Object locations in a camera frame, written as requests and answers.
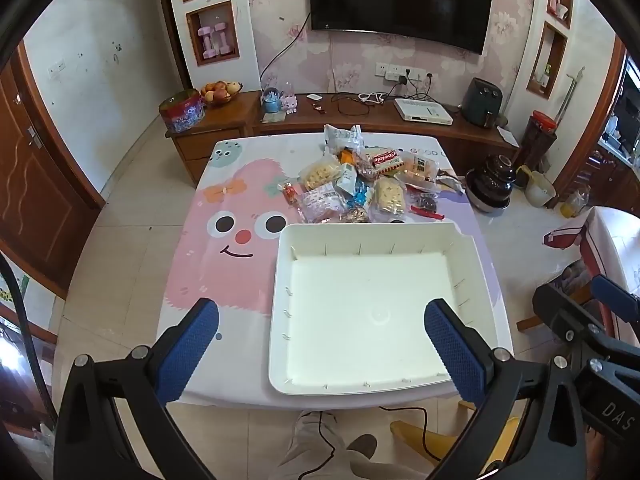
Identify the red white cookie packet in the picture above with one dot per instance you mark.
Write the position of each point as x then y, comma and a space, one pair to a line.
387, 159

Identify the bowl of fruit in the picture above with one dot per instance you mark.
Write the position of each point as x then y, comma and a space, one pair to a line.
220, 92

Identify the white wall sockets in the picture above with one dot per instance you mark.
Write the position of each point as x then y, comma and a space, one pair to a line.
405, 72

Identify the white teal snack packet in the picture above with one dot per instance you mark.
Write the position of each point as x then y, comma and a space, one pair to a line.
346, 180

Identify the clear packet of yellow biscuits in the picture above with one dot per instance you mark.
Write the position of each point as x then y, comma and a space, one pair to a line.
319, 172

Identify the cream plastic jug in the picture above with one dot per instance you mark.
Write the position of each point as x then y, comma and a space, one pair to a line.
540, 187

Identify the white paper sheet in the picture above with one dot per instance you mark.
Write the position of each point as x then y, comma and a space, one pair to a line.
510, 136

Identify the dark foil snack packet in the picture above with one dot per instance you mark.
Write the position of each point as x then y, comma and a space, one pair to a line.
452, 181

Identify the person's leg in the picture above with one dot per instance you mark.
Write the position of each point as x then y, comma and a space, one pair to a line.
320, 445

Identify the white set-top box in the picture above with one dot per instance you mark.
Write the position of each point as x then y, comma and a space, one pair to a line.
422, 110

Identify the printed cartoon tablecloth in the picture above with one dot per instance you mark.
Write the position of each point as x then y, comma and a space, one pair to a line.
235, 280

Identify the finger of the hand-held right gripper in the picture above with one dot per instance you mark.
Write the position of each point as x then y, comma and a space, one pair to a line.
617, 297
560, 312

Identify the blue snow globe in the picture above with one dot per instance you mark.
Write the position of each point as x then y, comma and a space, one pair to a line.
272, 101

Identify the blue candy packet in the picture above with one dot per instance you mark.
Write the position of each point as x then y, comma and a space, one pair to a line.
359, 198

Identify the small red snack stick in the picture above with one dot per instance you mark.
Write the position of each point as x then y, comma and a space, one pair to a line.
289, 192

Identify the dark container with red lid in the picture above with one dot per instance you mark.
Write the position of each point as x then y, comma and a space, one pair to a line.
540, 135

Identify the side table with cloth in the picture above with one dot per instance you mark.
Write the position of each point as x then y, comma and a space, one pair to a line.
612, 240

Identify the white plastic tray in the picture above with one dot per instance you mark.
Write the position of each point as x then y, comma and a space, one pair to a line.
370, 300

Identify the clear packet of white cakes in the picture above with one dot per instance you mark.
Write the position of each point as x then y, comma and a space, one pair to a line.
390, 200

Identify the clear packet of nuts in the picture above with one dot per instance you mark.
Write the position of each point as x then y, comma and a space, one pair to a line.
356, 217

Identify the dark air fryer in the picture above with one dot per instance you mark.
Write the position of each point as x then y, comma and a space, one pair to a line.
482, 102

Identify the pink figurine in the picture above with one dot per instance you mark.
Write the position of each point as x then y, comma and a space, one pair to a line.
289, 102

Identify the wooden television cabinet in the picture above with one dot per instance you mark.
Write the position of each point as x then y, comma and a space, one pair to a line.
220, 135

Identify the yellow plastic stool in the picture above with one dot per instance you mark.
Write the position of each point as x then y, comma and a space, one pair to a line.
440, 437

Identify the brown wooden door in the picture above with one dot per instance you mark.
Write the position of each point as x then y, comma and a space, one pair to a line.
35, 175

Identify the plastic bottle with yellow liquid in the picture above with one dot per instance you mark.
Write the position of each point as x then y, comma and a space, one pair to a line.
575, 202

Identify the orange and grey snack packet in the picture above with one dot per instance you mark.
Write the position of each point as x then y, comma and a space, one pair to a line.
346, 156

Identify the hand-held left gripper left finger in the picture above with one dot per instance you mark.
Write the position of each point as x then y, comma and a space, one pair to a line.
187, 350

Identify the pink packet with white label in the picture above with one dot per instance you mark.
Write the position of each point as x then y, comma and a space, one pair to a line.
322, 205

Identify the dark cookie packet red ends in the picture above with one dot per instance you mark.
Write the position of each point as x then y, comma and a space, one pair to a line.
425, 205

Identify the grey white snack packet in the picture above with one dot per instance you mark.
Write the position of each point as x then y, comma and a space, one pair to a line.
342, 136

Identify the decorated round tin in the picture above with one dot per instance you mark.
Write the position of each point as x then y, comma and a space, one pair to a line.
182, 110

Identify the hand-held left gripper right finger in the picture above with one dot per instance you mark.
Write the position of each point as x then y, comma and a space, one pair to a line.
455, 355

